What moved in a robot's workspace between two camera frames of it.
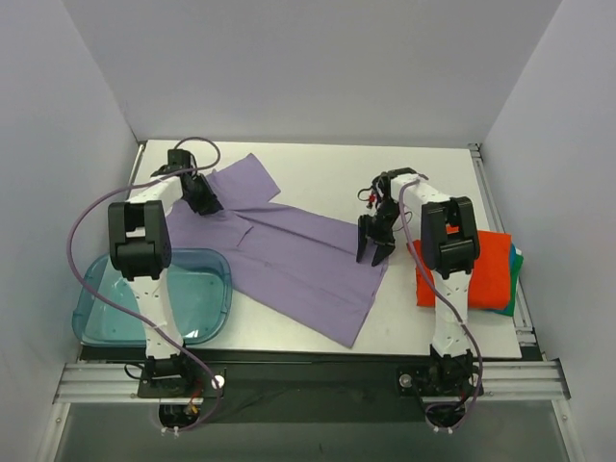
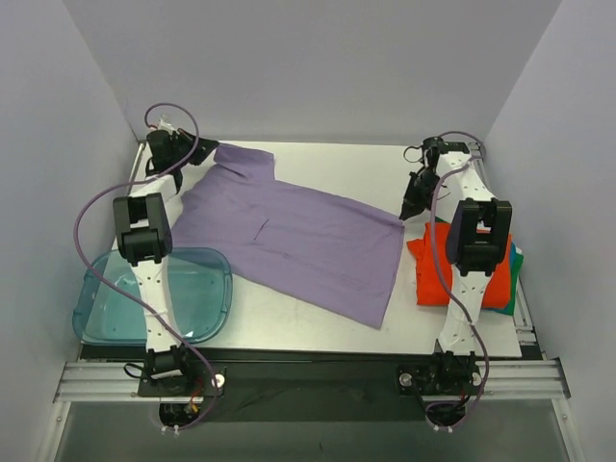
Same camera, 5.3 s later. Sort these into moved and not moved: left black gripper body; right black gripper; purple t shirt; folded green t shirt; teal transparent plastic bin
Moved: left black gripper body; right black gripper; purple t shirt
Not moved: teal transparent plastic bin; folded green t shirt
